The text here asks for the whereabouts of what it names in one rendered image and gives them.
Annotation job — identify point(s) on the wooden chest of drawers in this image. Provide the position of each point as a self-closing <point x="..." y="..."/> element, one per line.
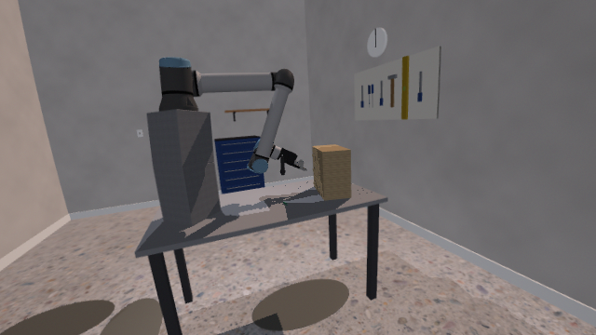
<point x="336" y="171"/>

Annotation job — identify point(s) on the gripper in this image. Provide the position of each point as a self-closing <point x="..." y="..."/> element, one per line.
<point x="291" y="160"/>

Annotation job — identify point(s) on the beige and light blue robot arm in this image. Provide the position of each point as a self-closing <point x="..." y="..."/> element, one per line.
<point x="178" y="93"/>

